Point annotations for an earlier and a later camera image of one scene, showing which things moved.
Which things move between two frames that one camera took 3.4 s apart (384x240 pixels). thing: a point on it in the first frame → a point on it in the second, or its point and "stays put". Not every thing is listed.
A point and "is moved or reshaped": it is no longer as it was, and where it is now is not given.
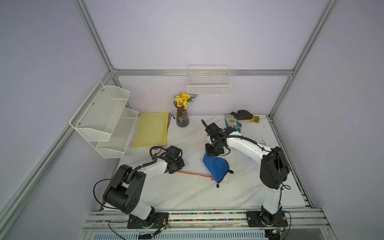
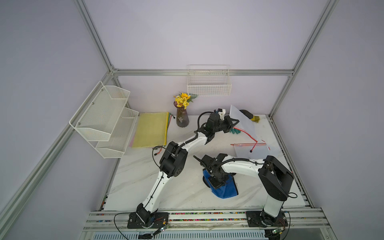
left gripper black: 181,164 → 228,121
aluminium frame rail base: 311,224 stays put
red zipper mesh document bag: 193,163 → 256,150
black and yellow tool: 243,114 stays put
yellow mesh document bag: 151,130 stays put
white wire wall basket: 208,80 stays put
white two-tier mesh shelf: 104,121 stays put
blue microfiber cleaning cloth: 218,167 is moved or reshaped
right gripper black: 210,153 → 216,185
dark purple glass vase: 182,119 stays put
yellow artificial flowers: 183,99 stays put
